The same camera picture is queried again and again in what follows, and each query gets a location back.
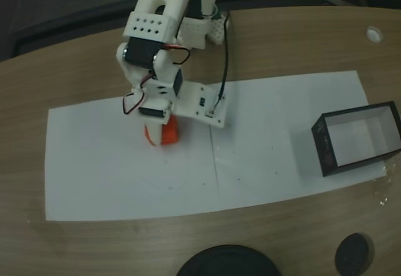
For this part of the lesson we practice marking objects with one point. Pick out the orange cube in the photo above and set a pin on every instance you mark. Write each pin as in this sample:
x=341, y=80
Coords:
x=170, y=131

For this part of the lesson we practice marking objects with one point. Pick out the black box white inside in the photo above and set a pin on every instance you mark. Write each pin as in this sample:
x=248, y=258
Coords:
x=354, y=141

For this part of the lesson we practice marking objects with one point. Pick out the white paper sheet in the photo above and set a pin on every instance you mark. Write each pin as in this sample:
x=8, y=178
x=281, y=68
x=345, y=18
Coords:
x=266, y=138
x=109, y=163

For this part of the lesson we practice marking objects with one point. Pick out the black round stand base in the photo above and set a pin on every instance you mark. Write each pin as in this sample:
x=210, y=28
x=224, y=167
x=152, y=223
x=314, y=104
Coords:
x=228, y=262

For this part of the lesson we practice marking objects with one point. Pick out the white round cap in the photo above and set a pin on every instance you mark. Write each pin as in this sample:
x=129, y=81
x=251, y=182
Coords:
x=374, y=34

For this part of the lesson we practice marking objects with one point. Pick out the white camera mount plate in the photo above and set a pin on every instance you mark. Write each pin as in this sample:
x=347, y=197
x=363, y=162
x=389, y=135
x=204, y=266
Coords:
x=194, y=100

